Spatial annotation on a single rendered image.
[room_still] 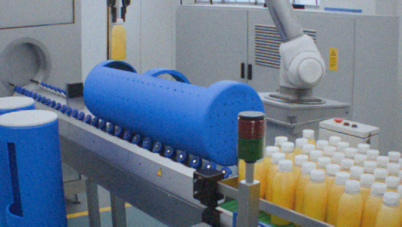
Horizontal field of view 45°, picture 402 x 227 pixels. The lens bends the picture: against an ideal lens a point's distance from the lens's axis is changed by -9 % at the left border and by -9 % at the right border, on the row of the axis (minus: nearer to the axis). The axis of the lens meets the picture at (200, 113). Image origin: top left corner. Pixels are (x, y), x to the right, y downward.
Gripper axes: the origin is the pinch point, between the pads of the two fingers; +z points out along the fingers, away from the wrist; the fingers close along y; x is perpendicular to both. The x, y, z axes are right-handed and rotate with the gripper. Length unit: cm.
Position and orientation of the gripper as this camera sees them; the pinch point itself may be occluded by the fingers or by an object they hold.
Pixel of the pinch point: (118, 14)
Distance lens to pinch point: 236.1
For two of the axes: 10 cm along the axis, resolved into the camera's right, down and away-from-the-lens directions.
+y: -7.8, 1.4, -6.1
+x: 6.2, 1.6, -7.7
